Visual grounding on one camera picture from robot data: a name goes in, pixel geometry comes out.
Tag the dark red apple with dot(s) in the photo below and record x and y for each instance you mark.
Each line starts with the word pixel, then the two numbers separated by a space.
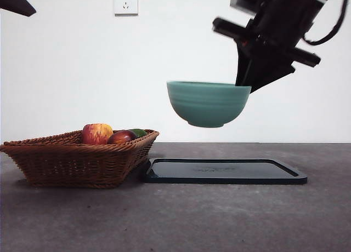
pixel 120 138

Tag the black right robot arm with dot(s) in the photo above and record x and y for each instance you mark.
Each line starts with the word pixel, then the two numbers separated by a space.
pixel 296 5

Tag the black rectangular tray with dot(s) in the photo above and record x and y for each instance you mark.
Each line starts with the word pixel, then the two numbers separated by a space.
pixel 219 175

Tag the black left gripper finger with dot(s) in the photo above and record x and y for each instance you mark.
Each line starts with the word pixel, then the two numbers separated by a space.
pixel 13 2

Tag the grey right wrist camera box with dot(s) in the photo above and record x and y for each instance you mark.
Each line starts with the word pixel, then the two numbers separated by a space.
pixel 238 1

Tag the teal ribbed bowl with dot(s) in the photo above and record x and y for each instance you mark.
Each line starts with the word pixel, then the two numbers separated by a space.
pixel 208 104

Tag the green avocado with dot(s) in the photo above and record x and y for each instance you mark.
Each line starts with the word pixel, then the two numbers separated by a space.
pixel 140 132

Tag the red and yellow apple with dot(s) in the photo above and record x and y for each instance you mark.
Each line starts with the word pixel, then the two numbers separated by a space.
pixel 96 132

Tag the white wall socket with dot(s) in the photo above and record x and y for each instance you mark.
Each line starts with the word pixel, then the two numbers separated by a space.
pixel 126 2

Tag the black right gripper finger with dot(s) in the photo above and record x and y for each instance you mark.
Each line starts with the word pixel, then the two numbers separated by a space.
pixel 271 71
pixel 242 65

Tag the brown wicker basket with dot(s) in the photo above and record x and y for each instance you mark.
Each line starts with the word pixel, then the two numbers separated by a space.
pixel 68 164

